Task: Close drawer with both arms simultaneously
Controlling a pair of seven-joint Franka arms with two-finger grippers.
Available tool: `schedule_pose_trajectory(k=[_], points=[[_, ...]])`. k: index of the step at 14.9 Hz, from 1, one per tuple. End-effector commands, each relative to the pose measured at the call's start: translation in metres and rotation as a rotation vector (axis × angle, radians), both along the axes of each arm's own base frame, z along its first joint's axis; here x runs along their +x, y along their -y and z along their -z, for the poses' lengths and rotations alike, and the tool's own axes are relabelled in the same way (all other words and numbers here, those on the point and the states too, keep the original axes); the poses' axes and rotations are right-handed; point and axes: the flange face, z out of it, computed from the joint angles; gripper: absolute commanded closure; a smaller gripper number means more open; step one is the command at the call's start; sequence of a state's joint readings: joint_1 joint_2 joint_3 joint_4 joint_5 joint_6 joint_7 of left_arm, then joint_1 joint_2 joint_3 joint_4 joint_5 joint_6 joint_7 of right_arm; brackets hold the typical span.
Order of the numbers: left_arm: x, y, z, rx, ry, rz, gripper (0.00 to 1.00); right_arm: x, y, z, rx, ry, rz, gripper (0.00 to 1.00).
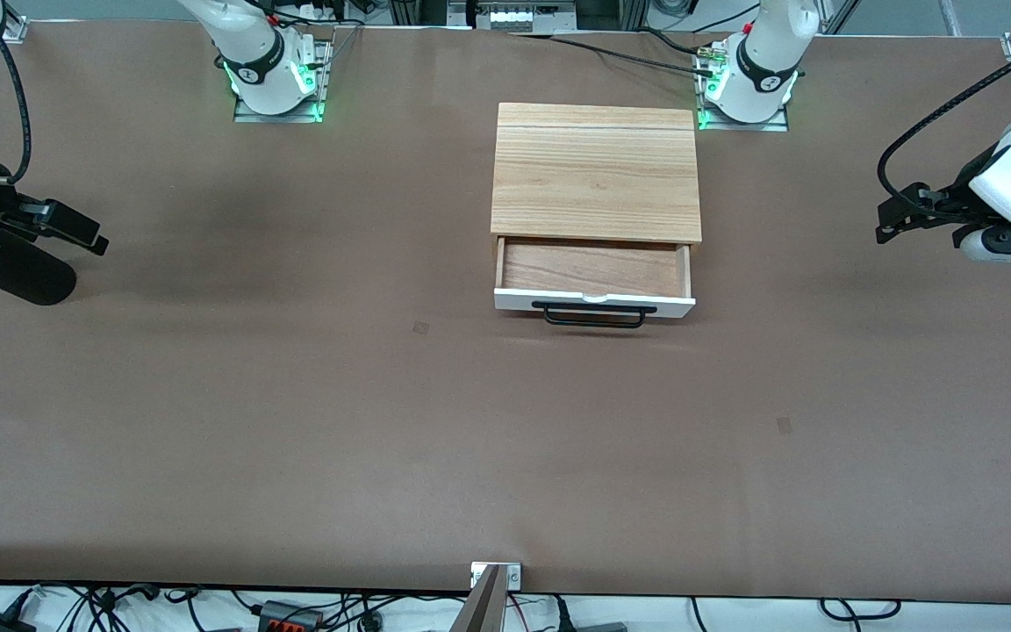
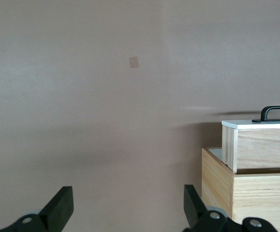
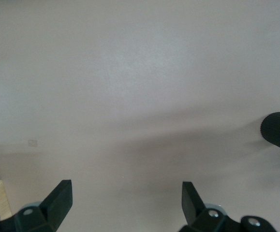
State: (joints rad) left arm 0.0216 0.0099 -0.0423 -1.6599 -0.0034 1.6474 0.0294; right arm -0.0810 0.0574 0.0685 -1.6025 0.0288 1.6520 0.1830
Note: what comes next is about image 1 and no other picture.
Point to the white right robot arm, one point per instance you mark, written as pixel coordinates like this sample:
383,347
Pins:
260,79

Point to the grey metal camera post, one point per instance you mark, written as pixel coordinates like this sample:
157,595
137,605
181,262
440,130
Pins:
481,610

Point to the white power strip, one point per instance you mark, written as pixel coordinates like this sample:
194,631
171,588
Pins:
510,16

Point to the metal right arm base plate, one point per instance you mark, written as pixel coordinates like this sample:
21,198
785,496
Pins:
282,114

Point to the light wooden drawer cabinet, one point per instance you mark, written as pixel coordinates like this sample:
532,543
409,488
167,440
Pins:
595,171

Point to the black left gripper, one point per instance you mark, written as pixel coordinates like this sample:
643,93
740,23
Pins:
958,197

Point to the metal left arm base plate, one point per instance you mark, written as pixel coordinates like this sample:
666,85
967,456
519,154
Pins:
777,125

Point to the black power adapter orange buttons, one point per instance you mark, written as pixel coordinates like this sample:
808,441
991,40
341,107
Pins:
290,616

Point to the small metal bracket plate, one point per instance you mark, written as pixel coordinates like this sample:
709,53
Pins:
512,576

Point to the black cylindrical vase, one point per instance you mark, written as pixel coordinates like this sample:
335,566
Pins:
27,272

